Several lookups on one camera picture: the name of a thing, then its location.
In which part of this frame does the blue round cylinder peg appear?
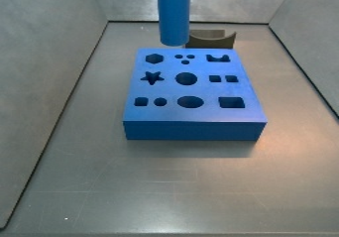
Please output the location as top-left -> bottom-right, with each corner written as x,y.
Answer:
158,0 -> 191,47

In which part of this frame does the blue shape sorting block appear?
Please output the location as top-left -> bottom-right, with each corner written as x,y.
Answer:
123,49 -> 267,141

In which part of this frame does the dark grey curved cradle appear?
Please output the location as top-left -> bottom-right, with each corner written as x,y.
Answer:
186,30 -> 238,49

